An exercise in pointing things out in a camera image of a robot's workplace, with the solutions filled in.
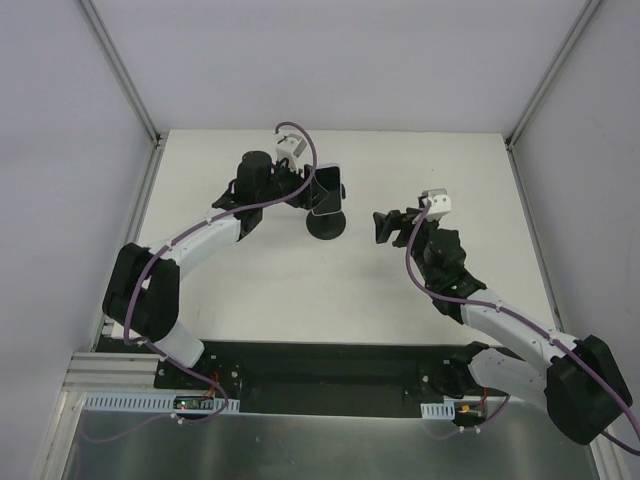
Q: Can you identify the white slotted cable duct left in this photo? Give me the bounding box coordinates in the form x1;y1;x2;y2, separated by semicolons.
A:
84;393;240;415

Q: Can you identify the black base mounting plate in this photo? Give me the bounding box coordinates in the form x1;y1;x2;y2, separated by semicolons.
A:
153;341;482;418

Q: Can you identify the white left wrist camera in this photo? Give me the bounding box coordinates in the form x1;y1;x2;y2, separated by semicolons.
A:
275;133;308;173

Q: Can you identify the white slotted cable duct right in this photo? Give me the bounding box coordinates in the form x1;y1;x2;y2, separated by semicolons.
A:
420;401;456;421

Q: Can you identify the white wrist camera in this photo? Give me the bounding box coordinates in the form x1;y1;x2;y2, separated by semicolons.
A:
275;133;308;173
418;188;452;222

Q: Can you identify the white slotted cable duct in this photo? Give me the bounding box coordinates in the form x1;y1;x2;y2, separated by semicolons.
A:
84;393;240;415
420;401;456;421

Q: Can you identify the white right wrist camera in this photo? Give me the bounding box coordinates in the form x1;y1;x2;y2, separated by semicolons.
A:
418;188;452;222

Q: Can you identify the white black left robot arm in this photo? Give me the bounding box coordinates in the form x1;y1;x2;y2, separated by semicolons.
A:
102;151;320;389

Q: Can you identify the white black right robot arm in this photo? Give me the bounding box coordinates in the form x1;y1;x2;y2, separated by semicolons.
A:
373;202;639;445

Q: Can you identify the black phone stand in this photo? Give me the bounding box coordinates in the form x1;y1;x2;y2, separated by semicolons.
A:
306;184;347;240

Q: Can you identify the smartphone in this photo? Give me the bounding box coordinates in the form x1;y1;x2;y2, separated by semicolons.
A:
312;164;343;216

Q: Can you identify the aluminium frame rail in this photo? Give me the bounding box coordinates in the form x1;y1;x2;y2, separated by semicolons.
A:
62;335;159;392

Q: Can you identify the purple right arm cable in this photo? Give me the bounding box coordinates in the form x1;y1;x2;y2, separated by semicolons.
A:
404;197;640;456

